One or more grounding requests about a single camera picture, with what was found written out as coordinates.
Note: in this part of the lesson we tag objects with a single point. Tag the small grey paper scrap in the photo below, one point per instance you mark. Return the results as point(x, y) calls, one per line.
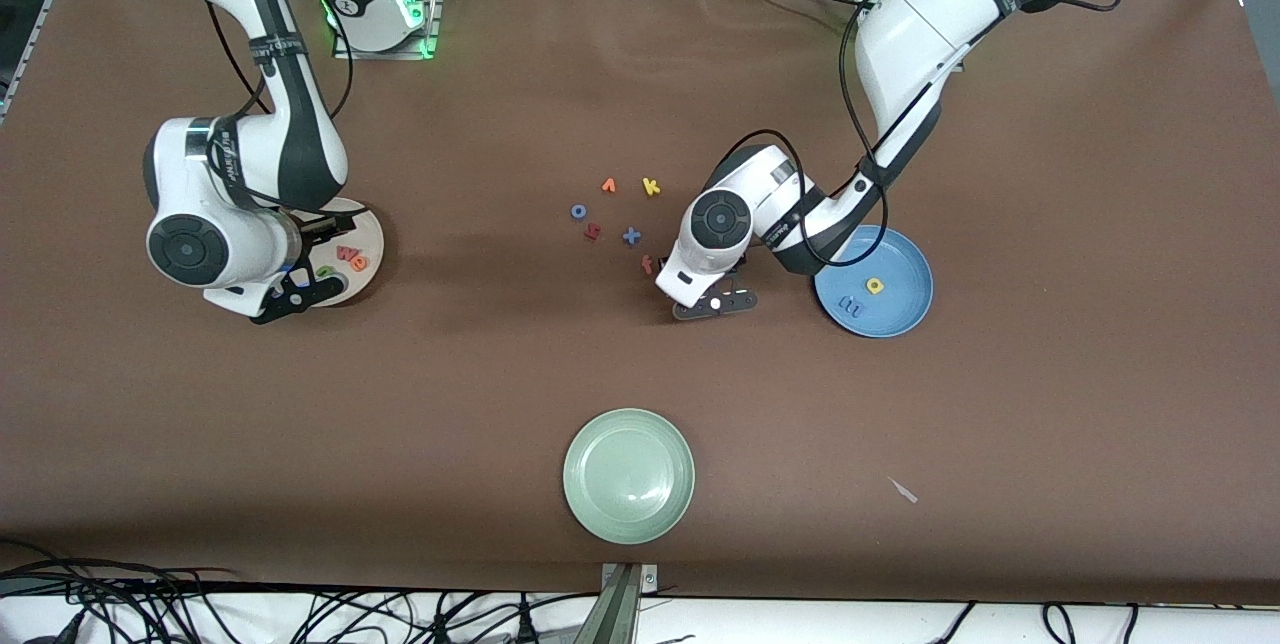
point(903, 490)

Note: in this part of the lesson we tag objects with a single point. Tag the blue foam letter m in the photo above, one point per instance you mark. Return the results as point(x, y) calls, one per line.
point(851, 306)

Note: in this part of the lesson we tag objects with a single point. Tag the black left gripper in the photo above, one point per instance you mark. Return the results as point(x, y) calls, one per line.
point(740, 262)

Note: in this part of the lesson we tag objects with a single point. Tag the blue round plate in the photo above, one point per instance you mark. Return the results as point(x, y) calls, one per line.
point(900, 316)

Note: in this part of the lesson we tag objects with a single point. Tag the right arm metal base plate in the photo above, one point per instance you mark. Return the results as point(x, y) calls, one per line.
point(433, 24)

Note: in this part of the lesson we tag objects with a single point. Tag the green round plate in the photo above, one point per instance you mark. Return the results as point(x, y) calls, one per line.
point(628, 476)

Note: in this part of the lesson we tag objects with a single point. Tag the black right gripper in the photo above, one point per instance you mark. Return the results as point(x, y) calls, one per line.
point(322, 227)

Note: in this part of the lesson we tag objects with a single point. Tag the dark red foam letter r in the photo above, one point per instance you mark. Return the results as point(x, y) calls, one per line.
point(592, 232)

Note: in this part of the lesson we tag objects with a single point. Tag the yellow foam letter k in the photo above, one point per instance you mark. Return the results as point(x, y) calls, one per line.
point(650, 187)

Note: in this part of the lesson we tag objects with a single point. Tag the brown paper table cover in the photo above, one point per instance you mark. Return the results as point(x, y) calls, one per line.
point(400, 404)

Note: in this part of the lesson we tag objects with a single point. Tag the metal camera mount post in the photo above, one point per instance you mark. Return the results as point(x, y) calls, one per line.
point(622, 614)

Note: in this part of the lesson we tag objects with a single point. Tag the beige round plate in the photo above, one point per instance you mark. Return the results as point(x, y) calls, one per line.
point(368, 229)

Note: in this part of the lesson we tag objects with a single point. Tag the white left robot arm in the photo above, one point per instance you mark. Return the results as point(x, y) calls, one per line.
point(920, 34)

